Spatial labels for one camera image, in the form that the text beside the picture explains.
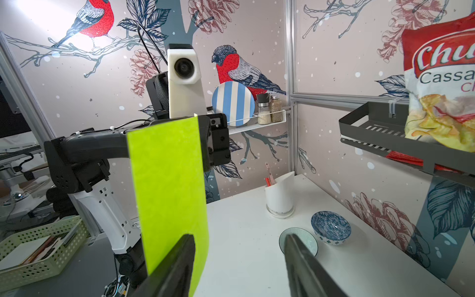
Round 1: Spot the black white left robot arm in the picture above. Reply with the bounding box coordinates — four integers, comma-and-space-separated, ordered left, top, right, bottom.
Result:
44, 72, 231, 289

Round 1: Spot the white wire wall shelf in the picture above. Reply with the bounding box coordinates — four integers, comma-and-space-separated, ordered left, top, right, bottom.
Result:
228, 109, 289, 136

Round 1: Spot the pale green ceramic bowl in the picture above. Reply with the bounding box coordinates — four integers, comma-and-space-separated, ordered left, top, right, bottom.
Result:
279, 227, 319, 257

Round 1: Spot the blue white striped plate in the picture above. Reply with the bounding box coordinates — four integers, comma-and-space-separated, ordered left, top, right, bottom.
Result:
212, 81, 255, 127

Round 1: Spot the blue patterned small bowl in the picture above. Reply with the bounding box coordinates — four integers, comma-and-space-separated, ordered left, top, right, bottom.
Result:
310, 210, 352, 246

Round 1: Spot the white utensil holder cup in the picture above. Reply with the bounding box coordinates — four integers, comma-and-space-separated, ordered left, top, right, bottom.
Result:
264, 172, 295, 219

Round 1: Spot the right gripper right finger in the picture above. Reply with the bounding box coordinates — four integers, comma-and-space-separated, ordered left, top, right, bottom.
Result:
284, 234, 347, 297

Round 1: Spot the green plastic perforated basket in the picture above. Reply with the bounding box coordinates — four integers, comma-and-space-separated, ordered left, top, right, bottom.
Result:
1, 216, 89, 292

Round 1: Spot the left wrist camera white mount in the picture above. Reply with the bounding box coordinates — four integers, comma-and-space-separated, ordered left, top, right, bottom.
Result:
167, 43, 207, 119

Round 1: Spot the red pink utensil in cup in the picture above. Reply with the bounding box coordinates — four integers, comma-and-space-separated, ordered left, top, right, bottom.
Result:
265, 163, 276, 187

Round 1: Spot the red Chuba cassava chips bag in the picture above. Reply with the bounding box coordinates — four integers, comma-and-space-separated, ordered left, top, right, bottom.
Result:
402, 14, 475, 153

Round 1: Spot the black lid spice grinder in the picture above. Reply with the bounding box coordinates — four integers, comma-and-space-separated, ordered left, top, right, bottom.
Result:
257, 94, 272, 125

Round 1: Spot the brown spice glass jar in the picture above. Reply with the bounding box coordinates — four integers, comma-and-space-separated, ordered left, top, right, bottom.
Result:
270, 95, 283, 123

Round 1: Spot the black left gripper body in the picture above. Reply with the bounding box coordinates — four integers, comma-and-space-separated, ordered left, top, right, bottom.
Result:
197, 113, 231, 173

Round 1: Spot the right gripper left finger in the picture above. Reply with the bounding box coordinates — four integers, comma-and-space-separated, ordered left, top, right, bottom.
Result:
132, 234, 195, 297

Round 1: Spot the black wire wall basket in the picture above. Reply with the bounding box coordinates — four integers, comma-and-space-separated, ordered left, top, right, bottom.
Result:
339, 101, 475, 188

